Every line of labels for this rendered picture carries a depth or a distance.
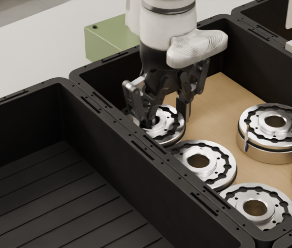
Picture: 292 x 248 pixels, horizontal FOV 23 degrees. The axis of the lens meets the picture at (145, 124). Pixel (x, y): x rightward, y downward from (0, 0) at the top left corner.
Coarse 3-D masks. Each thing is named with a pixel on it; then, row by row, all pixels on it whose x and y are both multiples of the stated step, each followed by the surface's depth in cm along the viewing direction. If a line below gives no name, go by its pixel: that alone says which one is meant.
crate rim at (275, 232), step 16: (224, 16) 112; (256, 32) 108; (272, 48) 105; (96, 64) 101; (80, 80) 98; (96, 96) 95; (112, 112) 92; (128, 128) 90; (144, 144) 87; (176, 160) 85; (192, 176) 83; (208, 192) 80; (224, 208) 79; (240, 224) 77; (288, 224) 77; (256, 240) 75; (272, 240) 75
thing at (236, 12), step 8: (256, 0) 116; (264, 0) 116; (272, 0) 117; (240, 8) 114; (248, 8) 114; (240, 16) 112; (248, 24) 110; (256, 24) 110; (264, 32) 108; (272, 32) 108; (280, 40) 106
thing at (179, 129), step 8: (128, 112) 104; (168, 112) 104; (176, 112) 104; (168, 120) 102; (176, 120) 103; (184, 120) 102; (168, 128) 101; (176, 128) 101; (184, 128) 101; (152, 136) 99; (160, 136) 100; (168, 136) 99; (176, 136) 99; (160, 144) 98
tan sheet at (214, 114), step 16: (208, 80) 116; (224, 80) 116; (176, 96) 112; (208, 96) 112; (224, 96) 112; (240, 96) 112; (256, 96) 112; (192, 112) 109; (208, 112) 109; (224, 112) 109; (240, 112) 109; (192, 128) 106; (208, 128) 106; (224, 128) 106; (224, 144) 103; (240, 160) 100; (256, 160) 100; (240, 176) 98; (256, 176) 98; (272, 176) 98; (288, 176) 98; (288, 192) 95
